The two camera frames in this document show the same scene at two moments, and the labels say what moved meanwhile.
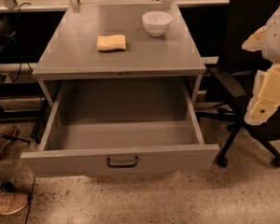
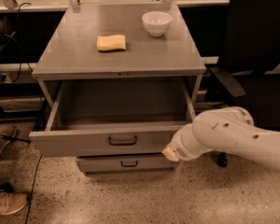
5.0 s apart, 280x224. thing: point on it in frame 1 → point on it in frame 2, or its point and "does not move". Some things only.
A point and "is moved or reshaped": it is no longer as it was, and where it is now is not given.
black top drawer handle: (121, 166) → (122, 144)
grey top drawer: (121, 127) is moved or reshaped
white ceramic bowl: (157, 22) does not move
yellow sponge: (112, 42) does not move
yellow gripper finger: (255, 41) → (169, 154)
